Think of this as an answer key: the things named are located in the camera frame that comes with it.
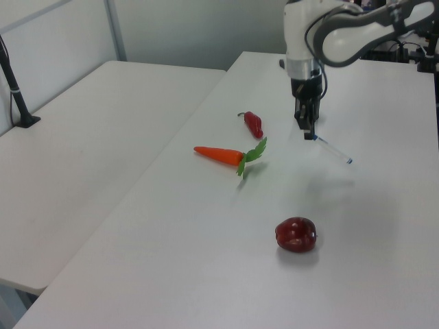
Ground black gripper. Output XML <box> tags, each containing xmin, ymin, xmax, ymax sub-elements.
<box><xmin>290</xmin><ymin>77</ymin><xmax>324</xmax><ymax>141</ymax></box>

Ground white marker pen blue cap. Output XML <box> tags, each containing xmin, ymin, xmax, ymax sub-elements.
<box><xmin>313</xmin><ymin>134</ymin><xmax>355</xmax><ymax>166</ymax></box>

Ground red toy chili pepper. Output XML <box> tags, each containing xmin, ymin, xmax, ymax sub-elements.
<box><xmin>237</xmin><ymin>111</ymin><xmax>265</xmax><ymax>140</ymax></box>

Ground orange toy carrot green leaves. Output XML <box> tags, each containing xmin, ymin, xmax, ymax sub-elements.
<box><xmin>193</xmin><ymin>136</ymin><xmax>268</xmax><ymax>180</ymax></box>

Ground black electronics box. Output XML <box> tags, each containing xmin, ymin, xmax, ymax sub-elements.
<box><xmin>359</xmin><ymin>40</ymin><xmax>413</xmax><ymax>63</ymax></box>

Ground dark red toy apple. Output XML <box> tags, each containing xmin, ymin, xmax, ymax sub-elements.
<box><xmin>274</xmin><ymin>216</ymin><xmax>318</xmax><ymax>254</ymax></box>

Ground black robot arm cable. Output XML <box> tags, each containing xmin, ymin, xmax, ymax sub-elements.
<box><xmin>304</xmin><ymin>5</ymin><xmax>365</xmax><ymax>101</ymax></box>

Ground black table clamp mount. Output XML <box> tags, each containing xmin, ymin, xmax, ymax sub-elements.
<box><xmin>416</xmin><ymin>27</ymin><xmax>439</xmax><ymax>73</ymax></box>

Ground grey partition frame post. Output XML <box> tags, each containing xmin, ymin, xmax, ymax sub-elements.
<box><xmin>104</xmin><ymin>0</ymin><xmax>128</xmax><ymax>63</ymax></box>

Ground black camera stand pole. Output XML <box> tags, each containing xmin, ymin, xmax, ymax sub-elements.
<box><xmin>0</xmin><ymin>34</ymin><xmax>42</xmax><ymax>129</ymax></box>

